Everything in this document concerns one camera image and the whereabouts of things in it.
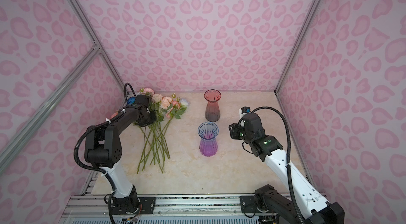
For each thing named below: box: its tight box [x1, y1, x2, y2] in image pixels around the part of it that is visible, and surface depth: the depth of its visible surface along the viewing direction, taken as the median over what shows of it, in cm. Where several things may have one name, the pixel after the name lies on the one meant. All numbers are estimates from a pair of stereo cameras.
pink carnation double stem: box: [139, 87, 155, 97], surface depth 109 cm
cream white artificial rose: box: [152, 93, 169, 168], surface depth 104 cm
